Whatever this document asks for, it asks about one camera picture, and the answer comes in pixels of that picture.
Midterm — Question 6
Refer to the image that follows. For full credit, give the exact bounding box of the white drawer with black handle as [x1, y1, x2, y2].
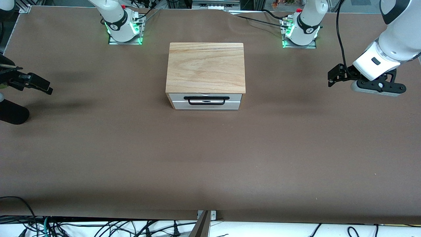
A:
[168, 93, 243, 110]

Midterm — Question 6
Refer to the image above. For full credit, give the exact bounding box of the wooden drawer cabinet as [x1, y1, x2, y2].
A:
[165, 42, 246, 111]

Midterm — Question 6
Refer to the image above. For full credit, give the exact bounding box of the black cylinder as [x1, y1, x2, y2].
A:
[0, 99, 30, 125]

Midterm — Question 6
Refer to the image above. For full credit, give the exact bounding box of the grey metal rack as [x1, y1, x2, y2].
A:
[192, 0, 241, 10]

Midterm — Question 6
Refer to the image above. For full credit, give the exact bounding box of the brown table mat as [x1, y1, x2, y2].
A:
[0, 6, 421, 225]

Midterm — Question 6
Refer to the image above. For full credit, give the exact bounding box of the grey slanted beam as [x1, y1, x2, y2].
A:
[188, 211, 211, 237]

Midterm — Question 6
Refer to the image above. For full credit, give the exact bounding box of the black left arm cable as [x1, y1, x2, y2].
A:
[335, 0, 347, 68]

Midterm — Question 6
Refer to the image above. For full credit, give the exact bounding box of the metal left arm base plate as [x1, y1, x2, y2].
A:
[282, 18, 317, 49]

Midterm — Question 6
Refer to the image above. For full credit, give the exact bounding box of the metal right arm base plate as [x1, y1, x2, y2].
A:
[108, 15, 144, 45]

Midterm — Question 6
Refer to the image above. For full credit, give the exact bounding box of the long black table cable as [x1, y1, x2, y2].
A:
[230, 13, 285, 27]

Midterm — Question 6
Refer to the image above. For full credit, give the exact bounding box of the black looped floor cable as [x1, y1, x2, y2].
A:
[0, 196, 37, 237]

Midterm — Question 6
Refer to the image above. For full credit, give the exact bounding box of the small metal bracket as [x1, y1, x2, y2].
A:
[197, 210, 217, 220]

